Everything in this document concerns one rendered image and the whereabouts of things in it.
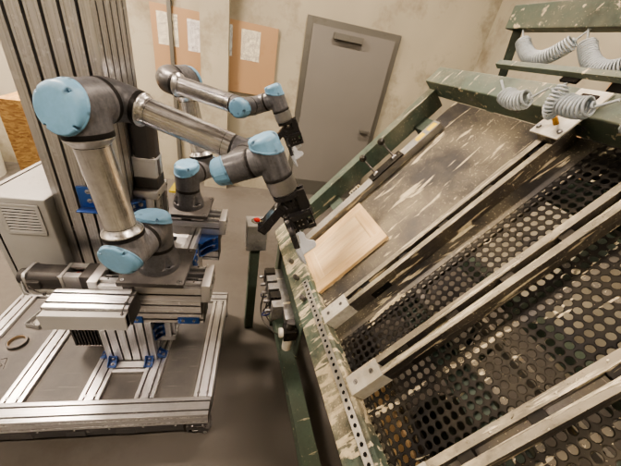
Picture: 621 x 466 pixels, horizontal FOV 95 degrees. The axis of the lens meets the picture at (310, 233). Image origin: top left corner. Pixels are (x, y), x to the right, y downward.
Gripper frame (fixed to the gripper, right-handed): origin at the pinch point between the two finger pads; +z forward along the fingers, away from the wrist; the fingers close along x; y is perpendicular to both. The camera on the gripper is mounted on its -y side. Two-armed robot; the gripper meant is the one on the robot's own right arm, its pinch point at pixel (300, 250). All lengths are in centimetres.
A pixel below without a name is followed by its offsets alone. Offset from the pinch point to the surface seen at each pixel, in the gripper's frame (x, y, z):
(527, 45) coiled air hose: 82, 129, -13
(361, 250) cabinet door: 31, 21, 34
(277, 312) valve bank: 28, -27, 52
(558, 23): 74, 135, -20
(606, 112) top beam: 9, 98, -6
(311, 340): 3.0, -11.3, 47.8
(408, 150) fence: 65, 60, 11
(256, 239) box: 73, -34, 37
